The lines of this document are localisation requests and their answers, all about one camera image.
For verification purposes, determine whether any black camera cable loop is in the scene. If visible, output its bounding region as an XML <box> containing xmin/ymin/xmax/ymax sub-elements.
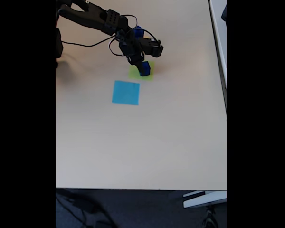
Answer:
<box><xmin>120</xmin><ymin>14</ymin><xmax>159</xmax><ymax>41</ymax></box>

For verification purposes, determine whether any white table foot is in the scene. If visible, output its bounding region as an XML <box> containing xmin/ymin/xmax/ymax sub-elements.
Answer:
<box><xmin>182</xmin><ymin>190</ymin><xmax>227</xmax><ymax>209</ymax></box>

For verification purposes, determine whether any light blue paper square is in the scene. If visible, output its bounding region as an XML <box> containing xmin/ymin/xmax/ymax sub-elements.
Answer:
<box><xmin>111</xmin><ymin>80</ymin><xmax>140</xmax><ymax>106</ymax></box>

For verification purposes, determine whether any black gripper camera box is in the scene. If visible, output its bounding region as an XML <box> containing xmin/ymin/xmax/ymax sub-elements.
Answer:
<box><xmin>142</xmin><ymin>38</ymin><xmax>164</xmax><ymax>58</ymax></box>

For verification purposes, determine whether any green paper square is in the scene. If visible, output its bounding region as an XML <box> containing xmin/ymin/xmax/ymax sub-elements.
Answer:
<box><xmin>128</xmin><ymin>60</ymin><xmax>155</xmax><ymax>82</ymax></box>

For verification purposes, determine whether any black floor cable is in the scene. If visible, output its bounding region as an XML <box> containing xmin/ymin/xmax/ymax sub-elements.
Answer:
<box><xmin>203</xmin><ymin>205</ymin><xmax>220</xmax><ymax>228</ymax></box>
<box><xmin>56</xmin><ymin>190</ymin><xmax>114</xmax><ymax>228</ymax></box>

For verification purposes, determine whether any long thin black cable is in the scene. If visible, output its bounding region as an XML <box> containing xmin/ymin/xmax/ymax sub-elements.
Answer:
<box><xmin>61</xmin><ymin>34</ymin><xmax>124</xmax><ymax>57</ymax></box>

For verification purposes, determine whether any medium blue cube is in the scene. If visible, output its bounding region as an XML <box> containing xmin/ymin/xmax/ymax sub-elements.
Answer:
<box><xmin>140</xmin><ymin>61</ymin><xmax>152</xmax><ymax>77</ymax></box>

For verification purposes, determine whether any large blue cube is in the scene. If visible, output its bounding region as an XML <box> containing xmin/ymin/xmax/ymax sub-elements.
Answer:
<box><xmin>132</xmin><ymin>28</ymin><xmax>145</xmax><ymax>40</ymax></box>

